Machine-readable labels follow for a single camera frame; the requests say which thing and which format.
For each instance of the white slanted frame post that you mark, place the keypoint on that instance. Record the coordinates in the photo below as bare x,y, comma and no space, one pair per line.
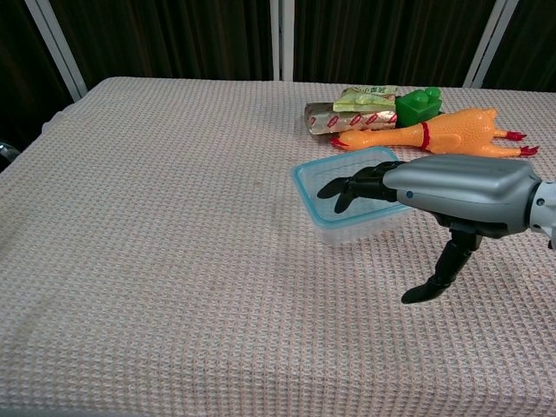
56,48
491,43

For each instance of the dark pleated curtain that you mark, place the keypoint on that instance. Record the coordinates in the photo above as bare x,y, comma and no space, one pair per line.
174,39

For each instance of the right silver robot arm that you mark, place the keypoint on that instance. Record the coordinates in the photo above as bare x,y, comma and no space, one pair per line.
545,208

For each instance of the yellow rubber chicken toy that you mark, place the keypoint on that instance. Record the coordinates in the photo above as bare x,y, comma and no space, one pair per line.
460,134

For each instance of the white upright frame post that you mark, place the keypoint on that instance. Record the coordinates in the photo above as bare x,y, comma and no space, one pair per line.
282,39

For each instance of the gold foil snack packet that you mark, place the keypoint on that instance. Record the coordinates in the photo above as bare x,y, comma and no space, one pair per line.
339,119

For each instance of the beige waffle-weave tablecloth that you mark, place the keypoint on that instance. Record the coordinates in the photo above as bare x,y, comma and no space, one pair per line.
174,260

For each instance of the dark rounded glossy object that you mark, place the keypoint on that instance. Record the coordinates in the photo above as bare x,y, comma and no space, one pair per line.
6,154

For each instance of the green toy building block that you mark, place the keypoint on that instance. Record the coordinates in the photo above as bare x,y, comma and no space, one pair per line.
417,110

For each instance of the clear plastic container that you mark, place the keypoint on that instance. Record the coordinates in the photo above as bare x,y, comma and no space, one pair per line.
347,236

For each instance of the light green snack packet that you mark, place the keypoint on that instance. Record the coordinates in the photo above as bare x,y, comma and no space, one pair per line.
360,100

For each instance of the blue container lid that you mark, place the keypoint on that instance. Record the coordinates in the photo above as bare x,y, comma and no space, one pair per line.
313,174

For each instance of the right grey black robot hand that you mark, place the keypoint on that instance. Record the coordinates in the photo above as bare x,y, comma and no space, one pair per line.
465,191

